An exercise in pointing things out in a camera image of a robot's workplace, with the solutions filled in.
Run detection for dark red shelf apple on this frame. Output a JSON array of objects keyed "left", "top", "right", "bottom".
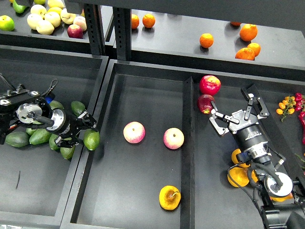
[{"left": 67, "top": 24, "right": 83, "bottom": 39}]

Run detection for orange on shelf middle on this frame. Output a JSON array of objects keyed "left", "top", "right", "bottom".
[{"left": 199, "top": 33, "right": 214, "bottom": 48}]

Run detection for pale yellow pear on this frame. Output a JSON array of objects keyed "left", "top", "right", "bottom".
[
  {"left": 60, "top": 8, "right": 76, "bottom": 25},
  {"left": 36, "top": 20, "right": 55, "bottom": 35},
  {"left": 44, "top": 11, "right": 61, "bottom": 28},
  {"left": 27, "top": 13, "right": 43, "bottom": 30}
]

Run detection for red chili peppers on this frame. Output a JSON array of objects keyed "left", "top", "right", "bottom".
[{"left": 295, "top": 93, "right": 305, "bottom": 145}]

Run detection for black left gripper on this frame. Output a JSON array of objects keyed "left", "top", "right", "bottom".
[{"left": 46, "top": 108, "right": 98, "bottom": 148}]

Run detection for yellow pear in bin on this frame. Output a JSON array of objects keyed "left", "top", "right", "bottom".
[{"left": 227, "top": 167, "right": 250, "bottom": 187}]

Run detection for bright red apple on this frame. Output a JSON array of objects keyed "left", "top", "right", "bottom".
[{"left": 199, "top": 75, "right": 221, "bottom": 96}]

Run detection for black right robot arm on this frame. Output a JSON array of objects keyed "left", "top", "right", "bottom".
[{"left": 209, "top": 85, "right": 305, "bottom": 229}]

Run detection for pale yellow pear front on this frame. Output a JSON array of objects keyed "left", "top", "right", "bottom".
[{"left": 36, "top": 20, "right": 55, "bottom": 35}]

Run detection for black left bin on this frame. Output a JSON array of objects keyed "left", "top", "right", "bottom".
[{"left": 0, "top": 45, "right": 108, "bottom": 228}]

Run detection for pink apple right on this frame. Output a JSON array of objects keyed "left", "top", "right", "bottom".
[{"left": 163, "top": 127, "right": 184, "bottom": 150}]

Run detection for orange on shelf front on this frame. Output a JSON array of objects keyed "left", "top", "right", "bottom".
[{"left": 235, "top": 47, "right": 255, "bottom": 61}]

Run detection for green avocado near arm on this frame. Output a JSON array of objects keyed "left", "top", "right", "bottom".
[{"left": 49, "top": 134, "right": 60, "bottom": 150}]

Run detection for pink apple left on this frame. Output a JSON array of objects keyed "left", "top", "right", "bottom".
[{"left": 123, "top": 121, "right": 145, "bottom": 144}]

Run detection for pink peach on shelf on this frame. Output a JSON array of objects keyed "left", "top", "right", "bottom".
[{"left": 73, "top": 16, "right": 87, "bottom": 32}]

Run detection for black centre bin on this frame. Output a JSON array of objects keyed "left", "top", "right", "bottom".
[{"left": 60, "top": 59, "right": 305, "bottom": 229}]

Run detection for pale yellow pear right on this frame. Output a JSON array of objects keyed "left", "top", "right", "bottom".
[{"left": 60, "top": 8, "right": 76, "bottom": 25}]

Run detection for green apple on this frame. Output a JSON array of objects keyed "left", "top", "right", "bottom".
[{"left": 0, "top": 15, "right": 15, "bottom": 31}]

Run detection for green avocado top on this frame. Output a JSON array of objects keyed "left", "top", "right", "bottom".
[{"left": 49, "top": 100, "right": 64, "bottom": 110}]

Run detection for yellow pear under arm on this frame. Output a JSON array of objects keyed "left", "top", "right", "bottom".
[{"left": 231, "top": 148, "right": 250, "bottom": 168}]

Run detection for dark avocado far left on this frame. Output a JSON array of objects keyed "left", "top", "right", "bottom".
[{"left": 5, "top": 132, "right": 30, "bottom": 148}]

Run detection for black bin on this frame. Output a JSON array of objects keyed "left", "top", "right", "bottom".
[
  {"left": 60, "top": 59, "right": 305, "bottom": 229},
  {"left": 0, "top": 45, "right": 108, "bottom": 228}
]

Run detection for orange on shelf left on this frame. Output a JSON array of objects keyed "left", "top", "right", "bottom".
[{"left": 131, "top": 14, "right": 140, "bottom": 30}]

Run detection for pink apple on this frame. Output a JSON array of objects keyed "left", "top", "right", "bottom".
[
  {"left": 123, "top": 121, "right": 145, "bottom": 144},
  {"left": 163, "top": 127, "right": 184, "bottom": 150}
]

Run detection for pale yellow pear centre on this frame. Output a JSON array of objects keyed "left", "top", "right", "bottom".
[{"left": 44, "top": 11, "right": 61, "bottom": 28}]

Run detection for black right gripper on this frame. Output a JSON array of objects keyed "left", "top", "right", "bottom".
[{"left": 209, "top": 87, "right": 271, "bottom": 165}]

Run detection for orange on shelf right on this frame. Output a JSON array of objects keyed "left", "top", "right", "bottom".
[{"left": 247, "top": 43, "right": 261, "bottom": 57}]

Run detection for black shelf post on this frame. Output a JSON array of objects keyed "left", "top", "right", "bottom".
[{"left": 83, "top": 3, "right": 105, "bottom": 55}]

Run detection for large orange on shelf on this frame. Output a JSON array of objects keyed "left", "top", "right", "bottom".
[{"left": 239, "top": 24, "right": 258, "bottom": 42}]

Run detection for small dark avocado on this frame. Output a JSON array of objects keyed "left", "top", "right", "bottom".
[{"left": 71, "top": 101, "right": 85, "bottom": 116}]

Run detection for cherry tomato bunch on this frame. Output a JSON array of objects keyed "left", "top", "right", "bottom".
[{"left": 276, "top": 96, "right": 296, "bottom": 122}]

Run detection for pale yellow pear left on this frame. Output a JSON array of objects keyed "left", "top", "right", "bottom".
[{"left": 27, "top": 13, "right": 43, "bottom": 30}]

